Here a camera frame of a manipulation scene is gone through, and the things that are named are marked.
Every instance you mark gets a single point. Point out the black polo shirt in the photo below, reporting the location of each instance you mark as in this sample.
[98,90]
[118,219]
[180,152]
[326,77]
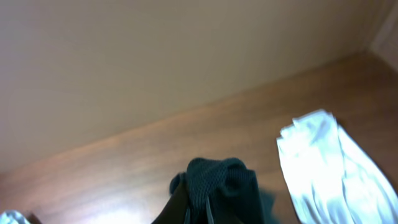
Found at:
[217,191]

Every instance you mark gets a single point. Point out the white crumpled shirt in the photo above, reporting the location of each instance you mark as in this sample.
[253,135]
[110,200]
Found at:
[329,177]

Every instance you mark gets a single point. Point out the light blue folded jeans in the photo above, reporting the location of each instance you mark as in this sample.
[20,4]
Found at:
[13,217]

